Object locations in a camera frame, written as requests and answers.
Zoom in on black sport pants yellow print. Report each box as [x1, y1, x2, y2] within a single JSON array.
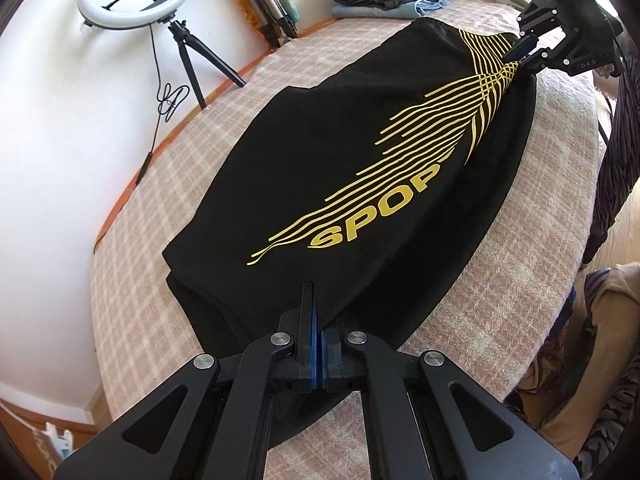
[[163, 18, 536, 358]]

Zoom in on dark patterned sleeve forearm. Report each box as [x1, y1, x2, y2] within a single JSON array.
[[582, 54, 639, 266]]

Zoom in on folded light blue jeans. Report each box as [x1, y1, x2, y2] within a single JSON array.
[[331, 0, 449, 20]]

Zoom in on orange bed sheet edge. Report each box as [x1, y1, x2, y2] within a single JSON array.
[[92, 18, 335, 252]]

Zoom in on folded silver tripod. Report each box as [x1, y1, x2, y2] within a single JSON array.
[[236, 0, 298, 49]]

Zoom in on ring light black cable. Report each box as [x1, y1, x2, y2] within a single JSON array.
[[134, 22, 191, 187]]

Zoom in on white ring light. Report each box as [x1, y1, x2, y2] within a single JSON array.
[[76, 0, 186, 30]]

